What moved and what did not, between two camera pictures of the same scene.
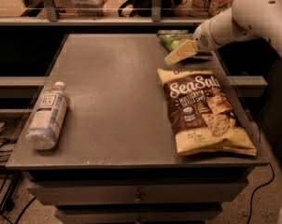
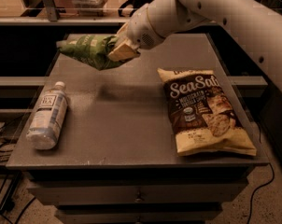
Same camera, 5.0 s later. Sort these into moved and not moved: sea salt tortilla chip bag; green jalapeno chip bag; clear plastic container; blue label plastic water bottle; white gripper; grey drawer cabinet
Moved: white gripper; green jalapeno chip bag
Not moved: grey drawer cabinet; clear plastic container; sea salt tortilla chip bag; blue label plastic water bottle
